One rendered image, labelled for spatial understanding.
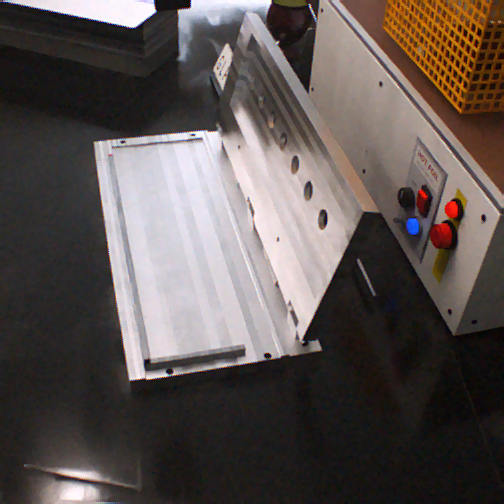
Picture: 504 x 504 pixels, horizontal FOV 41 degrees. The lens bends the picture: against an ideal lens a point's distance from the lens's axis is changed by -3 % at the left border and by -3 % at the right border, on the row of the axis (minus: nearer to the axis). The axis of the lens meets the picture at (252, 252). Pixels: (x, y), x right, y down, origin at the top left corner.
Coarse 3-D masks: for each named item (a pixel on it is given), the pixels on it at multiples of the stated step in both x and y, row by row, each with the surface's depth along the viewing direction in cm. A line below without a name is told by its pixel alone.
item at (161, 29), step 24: (0, 24) 125; (24, 24) 123; (48, 24) 121; (72, 24) 119; (96, 24) 117; (144, 24) 113; (168, 24) 122; (24, 48) 126; (48, 48) 124; (72, 48) 122; (96, 48) 120; (120, 48) 118; (144, 48) 116; (168, 48) 125; (144, 72) 119
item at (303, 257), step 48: (240, 48) 94; (240, 96) 96; (288, 96) 81; (240, 144) 92; (288, 144) 80; (336, 144) 70; (288, 192) 79; (336, 192) 69; (288, 240) 76; (336, 240) 68; (288, 288) 76; (336, 288) 68
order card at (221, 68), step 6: (228, 48) 117; (222, 54) 118; (228, 54) 116; (222, 60) 118; (228, 60) 116; (216, 66) 120; (222, 66) 117; (228, 66) 115; (216, 72) 119; (222, 72) 117; (222, 78) 116; (222, 84) 116
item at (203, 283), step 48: (96, 144) 100; (144, 144) 101; (192, 144) 102; (144, 192) 93; (192, 192) 93; (240, 192) 94; (144, 240) 86; (192, 240) 86; (240, 240) 86; (144, 288) 79; (192, 288) 80; (240, 288) 80; (192, 336) 75; (240, 336) 75; (288, 336) 75; (144, 384) 70
